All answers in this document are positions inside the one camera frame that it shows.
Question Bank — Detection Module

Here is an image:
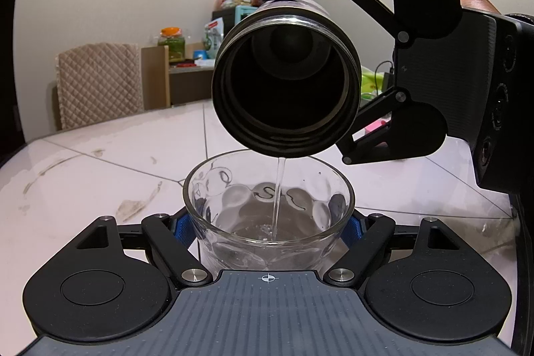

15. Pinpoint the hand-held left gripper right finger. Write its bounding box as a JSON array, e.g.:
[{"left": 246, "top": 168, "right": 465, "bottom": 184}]
[{"left": 324, "top": 212, "right": 460, "bottom": 291}]

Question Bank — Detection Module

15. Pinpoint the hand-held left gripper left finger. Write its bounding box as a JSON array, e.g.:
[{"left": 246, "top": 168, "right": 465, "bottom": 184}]
[{"left": 77, "top": 211, "right": 213, "bottom": 288}]

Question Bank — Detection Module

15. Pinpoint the clear glass cup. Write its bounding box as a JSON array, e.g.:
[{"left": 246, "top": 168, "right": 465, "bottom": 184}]
[{"left": 181, "top": 149, "right": 356, "bottom": 272}]

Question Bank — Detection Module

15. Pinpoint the black insulated bottle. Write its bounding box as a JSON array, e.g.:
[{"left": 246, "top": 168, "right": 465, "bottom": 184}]
[{"left": 211, "top": 0, "right": 363, "bottom": 160}]

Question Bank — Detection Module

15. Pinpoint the person's right hand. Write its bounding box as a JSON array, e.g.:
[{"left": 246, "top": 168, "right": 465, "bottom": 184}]
[{"left": 460, "top": 0, "right": 501, "bottom": 15}]

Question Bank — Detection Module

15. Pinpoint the pink small item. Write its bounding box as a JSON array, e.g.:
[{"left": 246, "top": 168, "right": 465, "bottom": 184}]
[{"left": 362, "top": 120, "right": 389, "bottom": 136}]

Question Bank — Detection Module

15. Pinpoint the green patterned cloth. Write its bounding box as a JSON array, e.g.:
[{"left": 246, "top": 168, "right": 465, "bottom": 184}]
[{"left": 359, "top": 66, "right": 397, "bottom": 103}]

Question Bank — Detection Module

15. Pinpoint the teal plastic box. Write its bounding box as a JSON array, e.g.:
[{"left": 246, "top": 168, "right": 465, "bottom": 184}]
[{"left": 234, "top": 6, "right": 259, "bottom": 25}]

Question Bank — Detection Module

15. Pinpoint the dark box appliance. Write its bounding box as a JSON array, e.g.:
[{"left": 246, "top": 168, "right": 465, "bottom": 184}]
[{"left": 211, "top": 8, "right": 239, "bottom": 28}]

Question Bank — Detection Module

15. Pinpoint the white bag with green print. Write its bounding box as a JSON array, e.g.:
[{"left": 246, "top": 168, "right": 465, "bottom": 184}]
[{"left": 203, "top": 17, "right": 227, "bottom": 59}]

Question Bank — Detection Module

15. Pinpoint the dark side cabinet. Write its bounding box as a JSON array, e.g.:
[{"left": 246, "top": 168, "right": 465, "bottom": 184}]
[{"left": 169, "top": 64, "right": 216, "bottom": 107}]

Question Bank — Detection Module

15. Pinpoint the wooden chair back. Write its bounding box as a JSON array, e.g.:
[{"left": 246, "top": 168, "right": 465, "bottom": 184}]
[{"left": 141, "top": 45, "right": 171, "bottom": 110}]

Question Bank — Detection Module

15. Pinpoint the green jar with orange lid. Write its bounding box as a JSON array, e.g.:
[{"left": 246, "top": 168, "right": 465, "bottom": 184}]
[{"left": 157, "top": 26, "right": 186, "bottom": 64}]

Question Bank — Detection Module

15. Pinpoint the chair with quilted beige cover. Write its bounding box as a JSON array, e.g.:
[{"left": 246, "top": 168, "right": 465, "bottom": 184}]
[{"left": 53, "top": 42, "right": 143, "bottom": 131}]

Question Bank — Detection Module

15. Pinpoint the black cable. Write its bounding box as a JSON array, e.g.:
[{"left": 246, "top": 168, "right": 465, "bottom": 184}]
[{"left": 373, "top": 61, "right": 396, "bottom": 90}]

